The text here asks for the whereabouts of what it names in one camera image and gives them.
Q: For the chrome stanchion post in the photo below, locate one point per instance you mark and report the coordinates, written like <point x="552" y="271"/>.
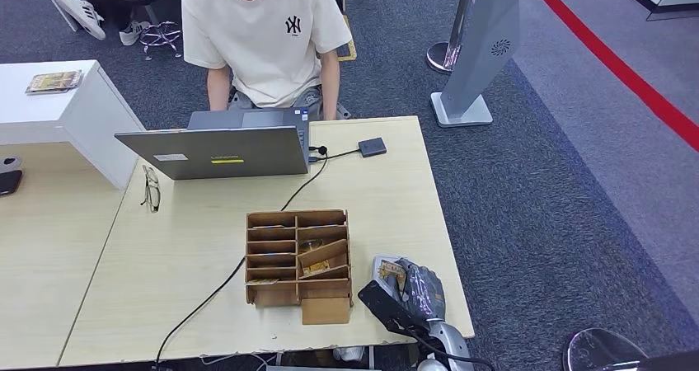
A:
<point x="441" y="57"/>

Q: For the gold patterned ID card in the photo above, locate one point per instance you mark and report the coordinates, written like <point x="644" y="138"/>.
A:
<point x="392" y="273"/>

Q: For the grey laptop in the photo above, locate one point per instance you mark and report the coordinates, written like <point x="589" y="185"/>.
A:
<point x="218" y="153"/>

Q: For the stack of patterned cards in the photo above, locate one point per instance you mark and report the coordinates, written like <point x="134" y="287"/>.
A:
<point x="54" y="81"/>

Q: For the black and grey device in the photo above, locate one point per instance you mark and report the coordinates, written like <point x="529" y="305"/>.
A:
<point x="8" y="182"/>

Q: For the person's right forearm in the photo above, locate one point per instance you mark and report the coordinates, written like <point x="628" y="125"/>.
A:
<point x="218" y="98"/>

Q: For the yellow floor tape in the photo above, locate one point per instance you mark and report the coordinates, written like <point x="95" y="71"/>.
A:
<point x="349" y="46"/>

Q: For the person's left forearm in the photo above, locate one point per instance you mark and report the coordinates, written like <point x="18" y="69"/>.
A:
<point x="330" y="101"/>

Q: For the white cabinet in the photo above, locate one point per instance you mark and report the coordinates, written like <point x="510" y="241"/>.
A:
<point x="82" y="118"/>

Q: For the person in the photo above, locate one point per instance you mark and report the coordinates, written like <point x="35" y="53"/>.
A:
<point x="82" y="13"/>
<point x="267" y="46"/>

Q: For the small black square device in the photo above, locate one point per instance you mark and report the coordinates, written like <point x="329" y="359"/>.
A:
<point x="372" y="147"/>

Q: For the cardboard slot organizer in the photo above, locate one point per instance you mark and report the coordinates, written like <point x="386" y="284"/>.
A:
<point x="270" y="259"/>

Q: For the eyeglasses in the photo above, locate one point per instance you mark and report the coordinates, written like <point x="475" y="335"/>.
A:
<point x="152" y="197"/>

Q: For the pale grey card reader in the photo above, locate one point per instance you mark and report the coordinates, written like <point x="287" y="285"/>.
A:
<point x="378" y="267"/>

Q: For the round glossy grey cover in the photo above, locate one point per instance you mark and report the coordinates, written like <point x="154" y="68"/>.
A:
<point x="600" y="349"/>

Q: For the white item under table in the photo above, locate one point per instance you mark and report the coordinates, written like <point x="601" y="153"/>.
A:
<point x="349" y="354"/>

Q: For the grey kiosk stand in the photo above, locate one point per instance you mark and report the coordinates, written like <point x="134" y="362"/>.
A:
<point x="479" y="41"/>

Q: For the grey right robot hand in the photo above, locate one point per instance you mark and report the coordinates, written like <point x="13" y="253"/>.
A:
<point x="426" y="292"/>

